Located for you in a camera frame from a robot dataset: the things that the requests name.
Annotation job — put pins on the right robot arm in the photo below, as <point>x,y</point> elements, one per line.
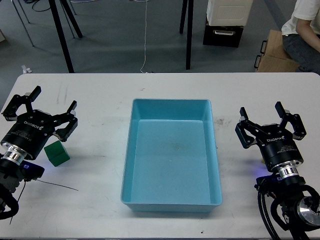
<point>283,196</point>

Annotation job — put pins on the thin black cable tie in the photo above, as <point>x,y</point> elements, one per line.
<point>58,185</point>

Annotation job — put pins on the black table leg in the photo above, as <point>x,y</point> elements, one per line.
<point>60,32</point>
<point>187,13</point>

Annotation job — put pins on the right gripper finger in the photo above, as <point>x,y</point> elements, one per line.
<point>299,131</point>
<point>247,131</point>

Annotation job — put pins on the light blue plastic bin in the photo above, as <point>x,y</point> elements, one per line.
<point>171,162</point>

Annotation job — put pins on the black table leg left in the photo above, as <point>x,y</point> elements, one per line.
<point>60,32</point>

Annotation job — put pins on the cardboard box with handles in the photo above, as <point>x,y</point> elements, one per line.
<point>273,58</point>

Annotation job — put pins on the seated person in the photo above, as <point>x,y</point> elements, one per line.
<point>301,36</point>

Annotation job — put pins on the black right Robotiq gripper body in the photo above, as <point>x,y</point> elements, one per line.
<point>277,146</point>

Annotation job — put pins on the black table leg right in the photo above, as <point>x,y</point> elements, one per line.
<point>187,13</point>

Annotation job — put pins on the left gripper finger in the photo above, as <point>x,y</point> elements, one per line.
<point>10,112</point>
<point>65,123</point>

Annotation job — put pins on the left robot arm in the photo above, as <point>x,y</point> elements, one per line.
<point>14,168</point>

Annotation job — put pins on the black storage box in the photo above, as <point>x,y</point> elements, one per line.
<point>222,36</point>

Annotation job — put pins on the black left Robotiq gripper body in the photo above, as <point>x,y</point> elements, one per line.
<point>30,133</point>

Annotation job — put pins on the green wooden block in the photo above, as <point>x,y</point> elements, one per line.
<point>56,153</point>

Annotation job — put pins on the white appliance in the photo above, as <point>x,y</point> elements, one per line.
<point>228,12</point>

